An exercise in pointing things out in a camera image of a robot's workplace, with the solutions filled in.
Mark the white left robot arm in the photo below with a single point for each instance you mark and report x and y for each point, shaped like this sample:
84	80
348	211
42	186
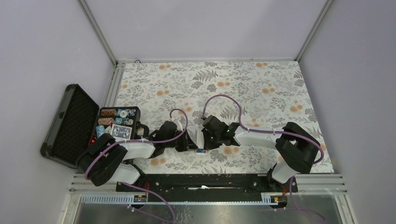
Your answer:
103	161

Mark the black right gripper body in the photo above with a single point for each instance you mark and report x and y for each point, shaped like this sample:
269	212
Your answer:
211	141

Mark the white remote control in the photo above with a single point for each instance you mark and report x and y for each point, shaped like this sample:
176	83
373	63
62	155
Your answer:
200	141

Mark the playing card deck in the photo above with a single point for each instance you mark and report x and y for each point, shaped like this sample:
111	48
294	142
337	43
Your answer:
121	132

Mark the black poker chip case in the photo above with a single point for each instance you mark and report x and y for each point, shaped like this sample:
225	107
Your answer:
76	122

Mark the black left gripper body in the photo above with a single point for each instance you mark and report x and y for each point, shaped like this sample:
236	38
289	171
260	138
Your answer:
181	143

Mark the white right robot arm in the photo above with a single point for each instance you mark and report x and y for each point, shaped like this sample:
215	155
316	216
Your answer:
294	144

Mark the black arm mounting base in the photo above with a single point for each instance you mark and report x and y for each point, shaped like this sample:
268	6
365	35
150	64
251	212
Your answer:
245	188

